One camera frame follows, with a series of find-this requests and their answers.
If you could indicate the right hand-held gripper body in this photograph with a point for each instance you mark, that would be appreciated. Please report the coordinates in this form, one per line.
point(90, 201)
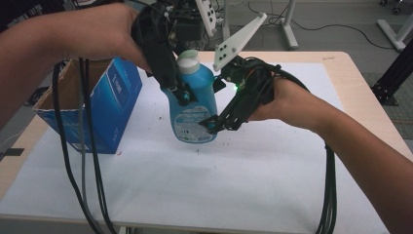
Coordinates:
point(256, 84)

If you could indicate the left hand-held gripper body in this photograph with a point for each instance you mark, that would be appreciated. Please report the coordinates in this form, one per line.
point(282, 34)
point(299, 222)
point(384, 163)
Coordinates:
point(159, 48)

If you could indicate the blue bottle with white cap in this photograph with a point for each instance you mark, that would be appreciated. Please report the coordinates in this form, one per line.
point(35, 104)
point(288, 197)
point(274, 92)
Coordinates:
point(195, 113)

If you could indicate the blue cardboard box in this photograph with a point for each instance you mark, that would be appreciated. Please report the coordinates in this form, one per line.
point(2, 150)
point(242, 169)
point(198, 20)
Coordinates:
point(110, 110)

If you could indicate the person's right hand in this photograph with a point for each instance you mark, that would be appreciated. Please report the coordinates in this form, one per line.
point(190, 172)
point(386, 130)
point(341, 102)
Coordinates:
point(292, 104)

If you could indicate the person's left hand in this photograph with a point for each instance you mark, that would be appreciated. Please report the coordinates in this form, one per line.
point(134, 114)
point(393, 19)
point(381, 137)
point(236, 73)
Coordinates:
point(100, 32)

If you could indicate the white table mat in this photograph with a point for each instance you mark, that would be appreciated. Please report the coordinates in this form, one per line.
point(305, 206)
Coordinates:
point(211, 188)

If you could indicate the white stand leg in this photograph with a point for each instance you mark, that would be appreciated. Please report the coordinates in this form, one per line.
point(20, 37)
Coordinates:
point(289, 29)
point(394, 32)
point(226, 19)

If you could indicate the grey floor mat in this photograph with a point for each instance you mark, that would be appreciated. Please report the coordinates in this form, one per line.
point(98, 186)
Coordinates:
point(402, 117)

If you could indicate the black tape strip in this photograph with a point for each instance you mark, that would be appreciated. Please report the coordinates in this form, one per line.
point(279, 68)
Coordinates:
point(13, 151)

